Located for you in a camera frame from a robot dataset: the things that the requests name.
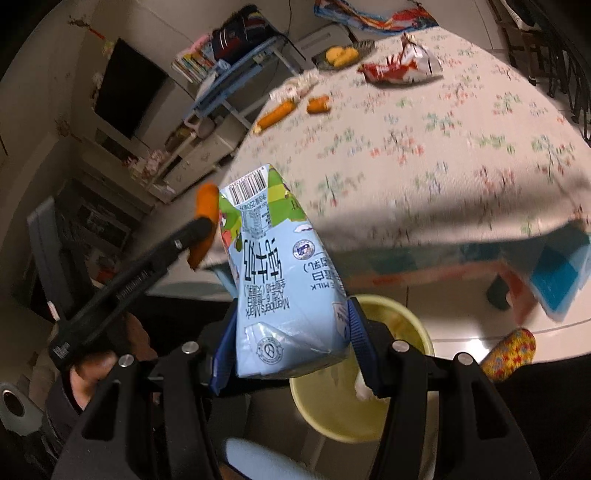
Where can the yellow bin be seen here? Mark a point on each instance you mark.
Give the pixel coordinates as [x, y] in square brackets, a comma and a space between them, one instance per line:
[332, 415]

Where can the blue desk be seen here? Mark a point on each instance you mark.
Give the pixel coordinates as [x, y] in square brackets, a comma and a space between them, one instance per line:
[240, 78]

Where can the blue checked under cloth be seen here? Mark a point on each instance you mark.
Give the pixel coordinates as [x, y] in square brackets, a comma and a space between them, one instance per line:
[558, 277]

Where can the white tissue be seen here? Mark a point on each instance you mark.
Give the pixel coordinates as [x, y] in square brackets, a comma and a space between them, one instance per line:
[367, 390]

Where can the dark backpack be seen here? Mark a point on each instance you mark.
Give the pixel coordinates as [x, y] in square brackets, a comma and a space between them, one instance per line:
[240, 27]

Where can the colourful hanging bag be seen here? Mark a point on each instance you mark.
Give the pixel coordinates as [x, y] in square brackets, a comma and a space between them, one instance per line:
[374, 14]

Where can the floral tablecloth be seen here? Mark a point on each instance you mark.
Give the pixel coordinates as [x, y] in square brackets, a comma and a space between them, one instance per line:
[415, 161]

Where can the row of books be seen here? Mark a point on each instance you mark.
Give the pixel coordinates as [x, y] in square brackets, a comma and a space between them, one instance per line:
[194, 64]

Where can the yellow mango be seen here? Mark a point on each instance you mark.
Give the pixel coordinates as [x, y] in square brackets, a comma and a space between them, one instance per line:
[333, 56]
[351, 54]

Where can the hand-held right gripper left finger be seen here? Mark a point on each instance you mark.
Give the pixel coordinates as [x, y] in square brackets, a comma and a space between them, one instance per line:
[221, 364]

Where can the wooden chair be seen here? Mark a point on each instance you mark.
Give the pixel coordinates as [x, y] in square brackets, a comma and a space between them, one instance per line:
[512, 41]

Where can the pink floral box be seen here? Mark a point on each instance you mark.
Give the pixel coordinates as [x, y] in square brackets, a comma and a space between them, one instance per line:
[147, 166]

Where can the cream cabinet with drawers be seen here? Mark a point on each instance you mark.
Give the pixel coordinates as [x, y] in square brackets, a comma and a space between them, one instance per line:
[194, 157]

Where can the red hanging ornament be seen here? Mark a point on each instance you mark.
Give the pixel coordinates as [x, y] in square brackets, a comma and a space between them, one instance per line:
[92, 30]

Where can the colourful slipper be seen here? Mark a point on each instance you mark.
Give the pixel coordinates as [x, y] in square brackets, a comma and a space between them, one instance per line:
[508, 353]

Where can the person's left hand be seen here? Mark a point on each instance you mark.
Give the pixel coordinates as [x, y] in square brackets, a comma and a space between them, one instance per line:
[87, 374]

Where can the black television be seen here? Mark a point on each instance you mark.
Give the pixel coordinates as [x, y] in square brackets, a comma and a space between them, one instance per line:
[129, 97]

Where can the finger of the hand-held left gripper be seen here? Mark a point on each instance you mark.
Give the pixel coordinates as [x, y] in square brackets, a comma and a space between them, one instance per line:
[138, 277]

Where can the grey shelf unit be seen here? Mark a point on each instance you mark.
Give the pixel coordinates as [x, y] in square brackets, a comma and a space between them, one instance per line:
[46, 240]

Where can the red white snack wrapper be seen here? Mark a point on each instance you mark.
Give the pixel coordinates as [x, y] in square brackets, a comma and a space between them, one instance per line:
[397, 64]

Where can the light blue milk carton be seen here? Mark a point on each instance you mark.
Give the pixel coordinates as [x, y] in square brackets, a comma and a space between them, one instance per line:
[277, 286]

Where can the grey oval plate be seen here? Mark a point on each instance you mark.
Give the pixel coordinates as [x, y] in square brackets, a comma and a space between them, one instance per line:
[323, 62]

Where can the white appliance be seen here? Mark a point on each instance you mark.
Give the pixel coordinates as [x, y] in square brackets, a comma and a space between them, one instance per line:
[318, 39]

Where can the pink jug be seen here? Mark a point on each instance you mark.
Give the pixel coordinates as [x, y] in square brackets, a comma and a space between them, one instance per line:
[201, 125]

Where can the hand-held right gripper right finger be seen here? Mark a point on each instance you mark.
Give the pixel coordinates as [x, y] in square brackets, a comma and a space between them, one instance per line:
[364, 350]

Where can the black chair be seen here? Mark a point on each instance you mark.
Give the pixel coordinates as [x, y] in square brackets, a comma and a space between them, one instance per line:
[570, 69]

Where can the white cushion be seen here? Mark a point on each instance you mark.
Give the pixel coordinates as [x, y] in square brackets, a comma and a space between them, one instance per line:
[519, 14]

